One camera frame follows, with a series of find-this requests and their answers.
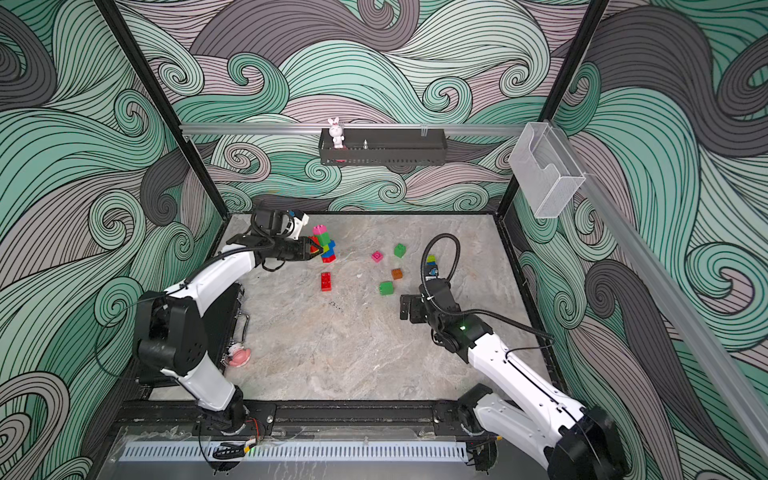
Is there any red lego brick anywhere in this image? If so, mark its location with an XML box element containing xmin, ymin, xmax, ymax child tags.
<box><xmin>310</xmin><ymin>236</ymin><xmax>321</xmax><ymax>254</ymax></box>
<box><xmin>321</xmin><ymin>272</ymin><xmax>332</xmax><ymax>292</ymax></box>

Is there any black wall shelf tray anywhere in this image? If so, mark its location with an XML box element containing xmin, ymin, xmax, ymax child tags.
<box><xmin>318</xmin><ymin>128</ymin><xmax>448</xmax><ymax>168</ymax></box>

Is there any white rabbit figurine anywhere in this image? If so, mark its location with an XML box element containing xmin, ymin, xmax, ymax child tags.
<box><xmin>328</xmin><ymin>117</ymin><xmax>345</xmax><ymax>149</ymax></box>

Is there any white slotted cable duct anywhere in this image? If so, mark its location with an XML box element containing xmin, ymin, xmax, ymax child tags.
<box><xmin>118</xmin><ymin>441</ymin><xmax>468</xmax><ymax>463</ymax></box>

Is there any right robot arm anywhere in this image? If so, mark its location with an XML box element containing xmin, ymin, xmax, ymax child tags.
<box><xmin>400</xmin><ymin>278</ymin><xmax>629</xmax><ymax>479</ymax></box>

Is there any clear plastic wall box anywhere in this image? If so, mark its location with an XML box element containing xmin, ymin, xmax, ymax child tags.
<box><xmin>509</xmin><ymin>122</ymin><xmax>585</xmax><ymax>219</ymax></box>

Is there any blue lego brick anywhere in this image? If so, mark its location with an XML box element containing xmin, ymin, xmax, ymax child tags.
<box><xmin>321</xmin><ymin>240</ymin><xmax>336</xmax><ymax>263</ymax></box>

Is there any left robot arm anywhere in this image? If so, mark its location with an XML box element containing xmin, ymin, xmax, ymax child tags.
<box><xmin>132</xmin><ymin>234</ymin><xmax>323</xmax><ymax>436</ymax></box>

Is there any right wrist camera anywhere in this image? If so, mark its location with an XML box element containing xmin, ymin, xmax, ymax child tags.
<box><xmin>424</xmin><ymin>254</ymin><xmax>439</xmax><ymax>280</ymax></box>

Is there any black flat pad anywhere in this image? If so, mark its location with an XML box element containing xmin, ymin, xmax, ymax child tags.
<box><xmin>138</xmin><ymin>283</ymin><xmax>244</xmax><ymax>388</ymax></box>

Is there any pink white small toy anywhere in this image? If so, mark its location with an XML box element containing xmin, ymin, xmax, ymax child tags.
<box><xmin>228</xmin><ymin>343</ymin><xmax>251</xmax><ymax>368</ymax></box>

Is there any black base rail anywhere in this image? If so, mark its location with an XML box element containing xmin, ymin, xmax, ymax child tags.
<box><xmin>116</xmin><ymin>400</ymin><xmax>479</xmax><ymax>437</ymax></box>

